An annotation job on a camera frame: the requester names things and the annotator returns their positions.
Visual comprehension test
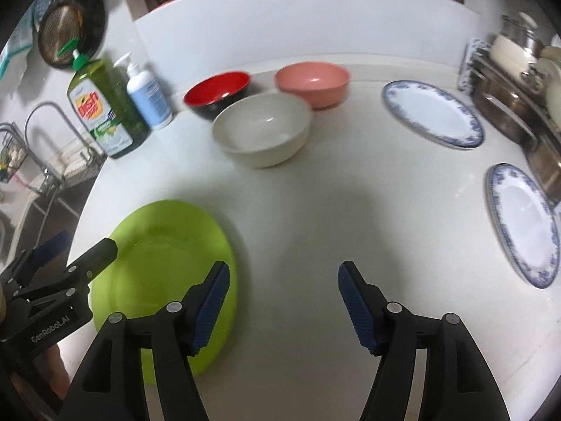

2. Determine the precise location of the stack of white dishes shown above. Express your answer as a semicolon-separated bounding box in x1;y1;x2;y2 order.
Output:
538;47;561;115

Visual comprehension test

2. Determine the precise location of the pink bowl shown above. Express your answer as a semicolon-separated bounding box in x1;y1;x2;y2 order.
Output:
275;63;352;110

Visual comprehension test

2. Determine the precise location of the cream white pot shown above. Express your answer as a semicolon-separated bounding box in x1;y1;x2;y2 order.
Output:
488;35;541;80

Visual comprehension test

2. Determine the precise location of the metal faucet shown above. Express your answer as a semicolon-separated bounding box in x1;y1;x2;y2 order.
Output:
24;102;106;174

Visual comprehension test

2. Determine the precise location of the green plate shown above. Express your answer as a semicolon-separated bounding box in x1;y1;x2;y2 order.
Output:
90;199;238;387

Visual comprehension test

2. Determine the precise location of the person's left hand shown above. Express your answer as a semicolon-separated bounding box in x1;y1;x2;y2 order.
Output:
46;346;73;404

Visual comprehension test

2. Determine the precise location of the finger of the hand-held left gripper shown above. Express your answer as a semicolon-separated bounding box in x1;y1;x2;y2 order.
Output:
0;229;72;289
65;238;119;280

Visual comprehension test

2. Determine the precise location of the white perforated rack panel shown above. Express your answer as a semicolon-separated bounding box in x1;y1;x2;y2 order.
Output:
458;39;488;93

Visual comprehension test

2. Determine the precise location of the kitchen sink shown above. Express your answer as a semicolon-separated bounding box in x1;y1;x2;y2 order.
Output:
0;158;106;268

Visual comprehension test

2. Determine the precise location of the wire sink basket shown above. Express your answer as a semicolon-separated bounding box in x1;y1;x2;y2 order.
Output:
0;123;28;185

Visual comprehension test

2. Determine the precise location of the patterned cloth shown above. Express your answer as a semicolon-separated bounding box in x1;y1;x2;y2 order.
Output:
0;4;45;82

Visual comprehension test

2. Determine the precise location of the steel pot with lid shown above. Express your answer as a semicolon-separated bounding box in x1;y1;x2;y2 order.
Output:
500;12;549;59

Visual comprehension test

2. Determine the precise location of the large steel basin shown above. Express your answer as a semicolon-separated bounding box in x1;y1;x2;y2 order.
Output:
471;74;541;146

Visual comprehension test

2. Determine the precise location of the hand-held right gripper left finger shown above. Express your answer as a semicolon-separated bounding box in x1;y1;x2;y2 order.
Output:
59;261;231;421

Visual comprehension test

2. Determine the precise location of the metal dish rack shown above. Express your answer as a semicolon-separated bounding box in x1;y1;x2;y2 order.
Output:
458;39;561;211

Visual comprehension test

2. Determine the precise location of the white pump bottle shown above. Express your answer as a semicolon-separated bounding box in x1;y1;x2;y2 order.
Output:
113;53;174;130

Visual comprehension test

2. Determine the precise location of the white bowl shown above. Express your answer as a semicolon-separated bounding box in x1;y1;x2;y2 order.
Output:
211;92;314;168

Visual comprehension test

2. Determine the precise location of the metal mesh strainer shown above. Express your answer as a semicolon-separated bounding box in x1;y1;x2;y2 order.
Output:
37;1;86;68

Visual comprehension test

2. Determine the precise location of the green dish soap bottle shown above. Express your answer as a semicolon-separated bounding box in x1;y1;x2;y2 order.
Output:
66;37;152;160

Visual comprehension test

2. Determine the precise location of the red and black bowl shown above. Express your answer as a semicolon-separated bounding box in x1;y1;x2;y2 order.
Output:
183;71;252;121

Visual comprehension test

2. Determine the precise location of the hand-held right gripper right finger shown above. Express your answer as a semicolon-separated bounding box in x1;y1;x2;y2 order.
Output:
337;261;511;421

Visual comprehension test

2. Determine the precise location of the blue rimmed white plate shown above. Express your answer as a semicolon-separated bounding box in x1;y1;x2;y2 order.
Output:
484;163;561;290
381;80;486;150

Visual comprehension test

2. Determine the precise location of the steel bowl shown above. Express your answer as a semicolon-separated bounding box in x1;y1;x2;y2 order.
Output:
525;139;561;208

